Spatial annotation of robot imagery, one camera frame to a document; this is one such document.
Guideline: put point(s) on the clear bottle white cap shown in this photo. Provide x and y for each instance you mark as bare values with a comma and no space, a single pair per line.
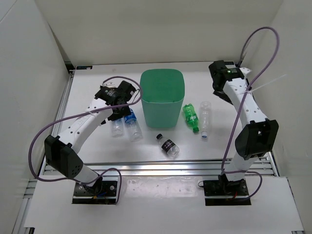
205,119

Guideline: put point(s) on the aluminium frame rail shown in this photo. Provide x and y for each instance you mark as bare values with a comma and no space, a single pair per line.
172,168

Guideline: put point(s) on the green plastic bin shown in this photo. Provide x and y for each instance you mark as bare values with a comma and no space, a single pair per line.
163,95

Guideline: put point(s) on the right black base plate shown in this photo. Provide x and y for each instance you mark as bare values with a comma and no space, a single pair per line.
217,194

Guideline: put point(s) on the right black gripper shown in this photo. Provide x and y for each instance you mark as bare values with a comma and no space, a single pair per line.
224,97

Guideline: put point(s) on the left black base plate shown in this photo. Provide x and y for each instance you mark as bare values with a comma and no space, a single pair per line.
104,194

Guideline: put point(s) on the clear plastic bottle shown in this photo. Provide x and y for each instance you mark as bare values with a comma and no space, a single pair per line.
117,128

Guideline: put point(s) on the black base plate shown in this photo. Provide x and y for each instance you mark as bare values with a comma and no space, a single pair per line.
217,194
104,194

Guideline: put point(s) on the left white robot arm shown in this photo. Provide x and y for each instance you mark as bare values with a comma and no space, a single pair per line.
62,151

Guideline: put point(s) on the white zip tie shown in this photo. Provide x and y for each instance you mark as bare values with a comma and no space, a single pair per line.
263,85

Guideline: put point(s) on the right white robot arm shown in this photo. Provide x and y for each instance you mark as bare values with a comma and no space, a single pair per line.
258,132

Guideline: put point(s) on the black label clear bottle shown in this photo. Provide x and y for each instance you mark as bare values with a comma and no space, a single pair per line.
168,146

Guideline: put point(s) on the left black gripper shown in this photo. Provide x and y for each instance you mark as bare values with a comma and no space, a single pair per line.
125,112

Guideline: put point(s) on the green plastic bottle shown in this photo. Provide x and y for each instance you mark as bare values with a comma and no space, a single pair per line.
191,117

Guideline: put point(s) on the blue label clear bottle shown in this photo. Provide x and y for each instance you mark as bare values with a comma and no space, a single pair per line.
133,127

